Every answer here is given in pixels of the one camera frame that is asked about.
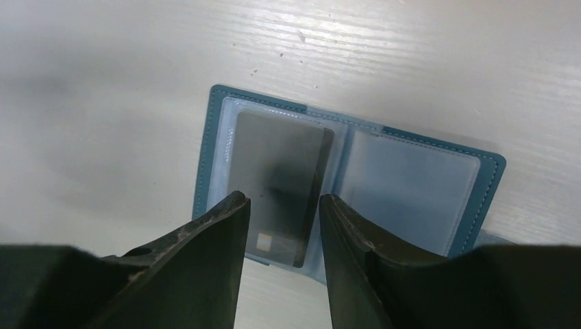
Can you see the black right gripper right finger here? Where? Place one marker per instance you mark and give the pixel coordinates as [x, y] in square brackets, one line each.
[378, 280]

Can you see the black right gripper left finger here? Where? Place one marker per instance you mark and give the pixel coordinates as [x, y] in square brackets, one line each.
[187, 278]

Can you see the blue leather card holder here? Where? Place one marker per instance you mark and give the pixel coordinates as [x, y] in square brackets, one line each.
[428, 192]

